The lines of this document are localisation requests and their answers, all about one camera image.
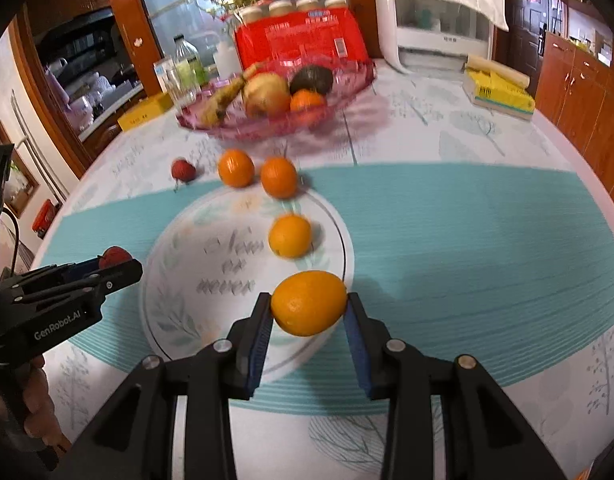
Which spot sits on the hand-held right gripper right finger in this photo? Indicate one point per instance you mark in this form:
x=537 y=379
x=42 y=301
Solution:
x=359 y=355

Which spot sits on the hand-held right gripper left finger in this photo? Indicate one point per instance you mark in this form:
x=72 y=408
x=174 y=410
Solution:
x=257 y=355

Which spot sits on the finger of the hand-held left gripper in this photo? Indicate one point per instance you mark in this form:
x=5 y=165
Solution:
x=82 y=267
x=119 y=274

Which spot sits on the red lychee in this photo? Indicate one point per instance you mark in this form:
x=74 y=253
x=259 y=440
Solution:
x=114 y=255
x=183 y=170

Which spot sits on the orange mandarin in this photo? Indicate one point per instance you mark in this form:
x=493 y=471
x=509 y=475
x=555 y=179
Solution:
x=279 y=177
x=236 y=168
x=307 y=102
x=290 y=236
x=309 y=302

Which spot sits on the pink glass bowl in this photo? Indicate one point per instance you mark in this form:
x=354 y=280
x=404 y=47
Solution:
x=237 y=130

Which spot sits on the yellow banana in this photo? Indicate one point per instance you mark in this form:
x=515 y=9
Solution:
x=219 y=102

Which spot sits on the red yellow apple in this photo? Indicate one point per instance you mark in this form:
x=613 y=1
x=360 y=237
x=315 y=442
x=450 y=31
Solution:
x=267 y=94

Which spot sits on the dark green avocado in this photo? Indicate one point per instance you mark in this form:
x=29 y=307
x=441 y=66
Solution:
x=312 y=79

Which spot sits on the person's left hand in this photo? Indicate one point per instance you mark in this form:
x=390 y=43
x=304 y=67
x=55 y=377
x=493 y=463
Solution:
x=42 y=400

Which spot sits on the red lid jar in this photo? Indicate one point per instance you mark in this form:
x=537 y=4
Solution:
x=44 y=217

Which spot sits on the round white leaf placemat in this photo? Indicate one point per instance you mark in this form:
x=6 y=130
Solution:
x=187 y=270

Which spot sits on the teal striped table runner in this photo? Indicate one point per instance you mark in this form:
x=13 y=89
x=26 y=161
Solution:
x=462 y=260

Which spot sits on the yellow cardboard box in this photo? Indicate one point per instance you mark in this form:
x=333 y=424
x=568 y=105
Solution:
x=147 y=110

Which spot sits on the clear drinking glass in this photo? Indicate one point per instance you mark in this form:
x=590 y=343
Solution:
x=179 y=87

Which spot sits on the white blue carton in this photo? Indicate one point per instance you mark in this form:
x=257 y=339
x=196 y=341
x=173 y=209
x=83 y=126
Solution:
x=161 y=72

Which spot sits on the clear bottle green label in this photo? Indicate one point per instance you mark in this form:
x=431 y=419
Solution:
x=187 y=55

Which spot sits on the white squeeze bottle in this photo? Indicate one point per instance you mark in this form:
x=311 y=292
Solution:
x=227 y=62

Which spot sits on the wooden kitchen cabinet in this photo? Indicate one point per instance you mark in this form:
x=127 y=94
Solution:
x=112 y=20

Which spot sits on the frosted glass door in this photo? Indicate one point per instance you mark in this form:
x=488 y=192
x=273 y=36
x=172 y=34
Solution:
x=162 y=10

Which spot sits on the yellow tissue pack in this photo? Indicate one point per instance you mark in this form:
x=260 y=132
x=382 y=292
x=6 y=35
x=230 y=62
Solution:
x=497 y=92

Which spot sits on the red plastic package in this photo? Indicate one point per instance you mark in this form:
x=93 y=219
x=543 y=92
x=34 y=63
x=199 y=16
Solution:
x=297 y=35

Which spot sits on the white countertop appliance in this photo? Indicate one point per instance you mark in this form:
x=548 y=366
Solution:
x=387 y=35

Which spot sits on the wooden sideboard cabinet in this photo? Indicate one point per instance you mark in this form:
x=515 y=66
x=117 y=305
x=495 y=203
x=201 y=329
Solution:
x=582 y=100

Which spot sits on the dark brown entrance door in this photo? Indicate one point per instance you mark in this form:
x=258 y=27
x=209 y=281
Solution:
x=524 y=35

